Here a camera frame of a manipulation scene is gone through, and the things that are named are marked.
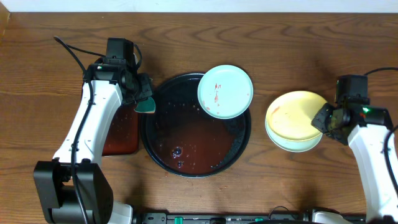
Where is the green yellow sponge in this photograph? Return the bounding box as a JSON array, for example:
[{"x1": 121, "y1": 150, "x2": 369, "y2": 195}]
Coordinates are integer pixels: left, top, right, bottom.
[{"x1": 134, "y1": 96, "x2": 156, "y2": 114}]

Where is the yellow plate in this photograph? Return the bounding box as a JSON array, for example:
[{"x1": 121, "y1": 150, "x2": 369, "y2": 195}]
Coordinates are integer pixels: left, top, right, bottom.
[{"x1": 266, "y1": 91, "x2": 326, "y2": 141}]

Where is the light blue plate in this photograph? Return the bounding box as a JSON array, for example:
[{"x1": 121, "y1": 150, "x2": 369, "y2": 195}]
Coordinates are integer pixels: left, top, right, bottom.
[{"x1": 264, "y1": 121, "x2": 322, "y2": 152}]

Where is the pale green plate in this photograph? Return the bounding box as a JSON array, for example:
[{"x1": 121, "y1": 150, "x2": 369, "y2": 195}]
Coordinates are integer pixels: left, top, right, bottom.
[{"x1": 197, "y1": 65, "x2": 254, "y2": 119}]

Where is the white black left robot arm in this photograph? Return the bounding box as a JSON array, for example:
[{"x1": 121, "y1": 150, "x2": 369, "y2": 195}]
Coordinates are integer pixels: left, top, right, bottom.
[{"x1": 33, "y1": 37, "x2": 156, "y2": 224}]

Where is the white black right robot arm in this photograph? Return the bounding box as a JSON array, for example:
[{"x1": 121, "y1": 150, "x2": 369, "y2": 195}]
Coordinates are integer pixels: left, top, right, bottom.
[{"x1": 311, "y1": 75, "x2": 397, "y2": 223}]

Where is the dark rectangular tray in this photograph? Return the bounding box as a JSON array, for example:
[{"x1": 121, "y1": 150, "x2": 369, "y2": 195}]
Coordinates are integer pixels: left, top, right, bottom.
[{"x1": 102, "y1": 106, "x2": 139, "y2": 156}]

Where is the round black tray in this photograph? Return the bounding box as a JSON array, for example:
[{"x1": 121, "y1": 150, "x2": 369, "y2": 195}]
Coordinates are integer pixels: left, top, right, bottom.
[{"x1": 140, "y1": 73, "x2": 251, "y2": 178}]

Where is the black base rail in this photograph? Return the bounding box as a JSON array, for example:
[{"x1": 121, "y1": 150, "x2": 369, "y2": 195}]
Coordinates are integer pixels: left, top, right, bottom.
[{"x1": 133, "y1": 205, "x2": 368, "y2": 224}]

